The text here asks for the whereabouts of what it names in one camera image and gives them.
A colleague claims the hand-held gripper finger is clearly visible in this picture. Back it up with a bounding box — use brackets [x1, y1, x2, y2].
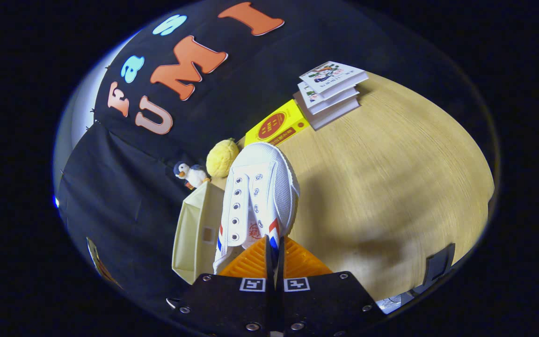
[174, 235, 277, 337]
[277, 236, 386, 337]

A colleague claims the white canvas shoe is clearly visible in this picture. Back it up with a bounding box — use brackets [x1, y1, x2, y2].
[212, 143, 300, 275]

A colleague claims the cream fabric storage box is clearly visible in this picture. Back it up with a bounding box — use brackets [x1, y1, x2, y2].
[172, 182, 226, 285]

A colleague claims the penguin plush toy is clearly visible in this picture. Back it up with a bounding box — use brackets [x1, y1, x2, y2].
[173, 161, 211, 190]

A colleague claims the yellow round plush ball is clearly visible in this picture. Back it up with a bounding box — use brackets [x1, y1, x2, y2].
[205, 139, 240, 178]

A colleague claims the white grey flat object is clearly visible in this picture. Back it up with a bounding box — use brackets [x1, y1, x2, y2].
[376, 290, 422, 315]

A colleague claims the yellow book with red circle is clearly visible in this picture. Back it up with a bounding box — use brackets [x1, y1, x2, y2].
[244, 99, 311, 147]

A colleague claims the black flat panel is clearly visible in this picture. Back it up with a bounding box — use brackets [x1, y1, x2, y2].
[422, 243, 456, 287]

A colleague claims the black backdrop cloth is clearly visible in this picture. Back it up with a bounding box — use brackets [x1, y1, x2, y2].
[57, 0, 499, 309]

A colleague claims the white illustrated book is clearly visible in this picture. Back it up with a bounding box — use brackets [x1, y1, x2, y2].
[297, 81, 360, 115]
[299, 61, 369, 100]

